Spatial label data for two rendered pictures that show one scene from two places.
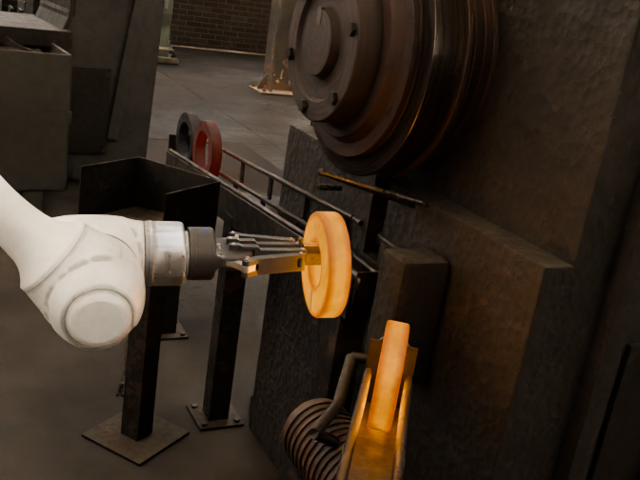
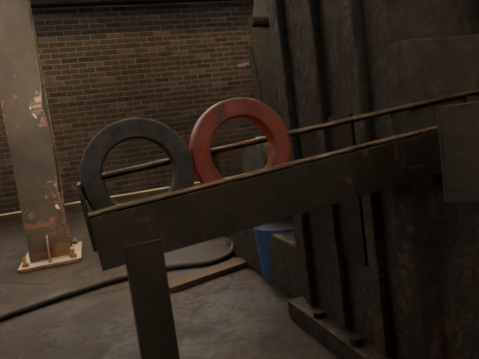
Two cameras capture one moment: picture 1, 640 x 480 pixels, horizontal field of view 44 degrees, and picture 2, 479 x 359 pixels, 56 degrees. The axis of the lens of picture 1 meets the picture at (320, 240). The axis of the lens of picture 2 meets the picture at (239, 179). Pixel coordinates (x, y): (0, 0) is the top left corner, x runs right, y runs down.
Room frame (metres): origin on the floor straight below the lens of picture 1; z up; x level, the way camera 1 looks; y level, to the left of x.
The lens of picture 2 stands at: (2.16, 1.18, 0.72)
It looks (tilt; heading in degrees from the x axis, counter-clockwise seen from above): 6 degrees down; 280
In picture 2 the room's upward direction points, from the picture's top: 8 degrees counter-clockwise
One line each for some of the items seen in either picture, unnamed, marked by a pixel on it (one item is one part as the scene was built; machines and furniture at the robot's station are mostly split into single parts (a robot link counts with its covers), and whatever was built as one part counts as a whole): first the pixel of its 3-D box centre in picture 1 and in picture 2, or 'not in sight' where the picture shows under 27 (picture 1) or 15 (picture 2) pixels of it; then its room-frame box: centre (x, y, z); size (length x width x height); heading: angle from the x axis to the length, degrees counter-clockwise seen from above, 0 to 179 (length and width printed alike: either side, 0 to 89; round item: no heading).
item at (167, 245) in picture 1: (166, 253); not in sight; (1.02, 0.21, 0.83); 0.09 x 0.06 x 0.09; 18
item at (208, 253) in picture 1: (218, 253); not in sight; (1.05, 0.14, 0.84); 0.09 x 0.08 x 0.07; 108
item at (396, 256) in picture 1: (406, 316); not in sight; (1.30, -0.17, 0.68); 0.11 x 0.08 x 0.24; 118
